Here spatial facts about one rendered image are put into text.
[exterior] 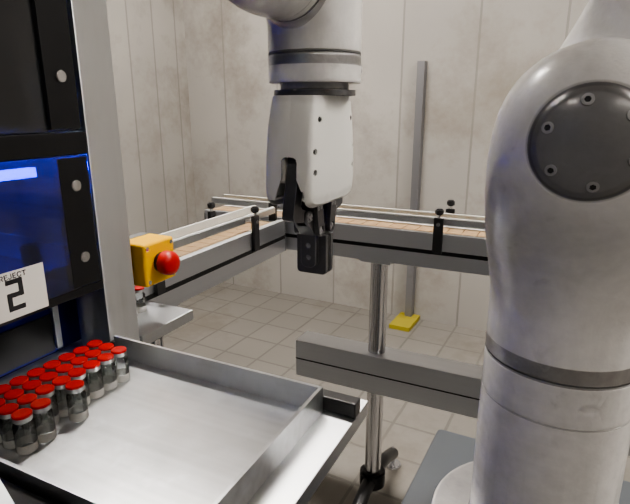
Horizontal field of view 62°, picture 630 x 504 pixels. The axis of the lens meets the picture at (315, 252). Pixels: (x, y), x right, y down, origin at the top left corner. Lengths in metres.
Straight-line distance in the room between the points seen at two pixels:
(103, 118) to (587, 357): 0.66
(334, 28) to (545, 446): 0.37
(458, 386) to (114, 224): 1.01
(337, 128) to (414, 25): 2.58
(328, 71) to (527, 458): 0.35
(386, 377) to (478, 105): 1.77
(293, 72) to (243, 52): 3.08
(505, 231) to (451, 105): 2.61
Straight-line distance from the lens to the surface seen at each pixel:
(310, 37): 0.46
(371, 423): 1.67
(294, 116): 0.46
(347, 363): 1.58
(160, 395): 0.73
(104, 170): 0.81
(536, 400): 0.45
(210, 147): 3.72
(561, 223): 0.35
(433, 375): 1.51
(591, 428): 0.46
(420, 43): 3.03
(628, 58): 0.34
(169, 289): 1.11
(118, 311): 0.86
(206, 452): 0.62
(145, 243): 0.88
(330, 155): 0.48
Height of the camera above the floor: 1.24
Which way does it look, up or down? 16 degrees down
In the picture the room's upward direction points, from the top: straight up
